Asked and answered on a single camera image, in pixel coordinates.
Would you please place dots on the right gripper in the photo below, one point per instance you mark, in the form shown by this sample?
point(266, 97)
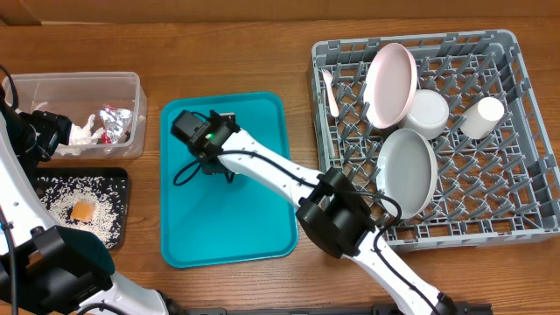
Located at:
point(212, 169)

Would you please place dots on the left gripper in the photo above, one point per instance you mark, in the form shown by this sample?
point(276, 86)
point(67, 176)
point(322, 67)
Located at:
point(54, 129)

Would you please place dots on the white napkin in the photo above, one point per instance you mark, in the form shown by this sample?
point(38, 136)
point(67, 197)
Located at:
point(81, 136)

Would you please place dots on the small red wrapper piece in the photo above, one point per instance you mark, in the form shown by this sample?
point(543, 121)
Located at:
point(105, 139)

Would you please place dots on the silver red wrapper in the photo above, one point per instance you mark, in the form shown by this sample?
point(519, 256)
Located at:
point(116, 122)

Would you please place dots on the orange food cube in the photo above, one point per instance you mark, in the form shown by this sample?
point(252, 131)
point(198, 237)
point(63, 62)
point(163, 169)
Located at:
point(83, 211)

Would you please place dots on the grey round plate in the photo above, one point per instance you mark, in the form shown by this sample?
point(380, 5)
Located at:
point(408, 171)

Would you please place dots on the large white plate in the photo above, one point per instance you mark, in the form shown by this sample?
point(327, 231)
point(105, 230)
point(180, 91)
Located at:
point(391, 83)

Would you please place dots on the small grey bowl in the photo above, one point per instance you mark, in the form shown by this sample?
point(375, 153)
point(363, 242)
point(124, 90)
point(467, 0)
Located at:
point(427, 115)

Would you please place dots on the white upturned cup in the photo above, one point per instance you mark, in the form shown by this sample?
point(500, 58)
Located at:
point(482, 117)

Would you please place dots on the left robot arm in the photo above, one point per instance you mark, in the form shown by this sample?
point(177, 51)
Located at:
point(45, 267)

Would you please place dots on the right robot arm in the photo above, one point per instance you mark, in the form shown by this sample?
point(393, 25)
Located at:
point(331, 211)

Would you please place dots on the teal serving tray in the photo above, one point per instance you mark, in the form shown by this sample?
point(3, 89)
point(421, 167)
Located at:
point(212, 221)

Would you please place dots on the spilled white rice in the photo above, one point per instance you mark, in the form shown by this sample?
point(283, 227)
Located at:
point(87, 205)

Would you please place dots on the clear plastic bin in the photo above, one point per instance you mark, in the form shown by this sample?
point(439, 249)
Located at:
point(83, 97)

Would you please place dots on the black plastic tray bin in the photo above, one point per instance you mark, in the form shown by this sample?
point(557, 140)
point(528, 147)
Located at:
point(118, 175)

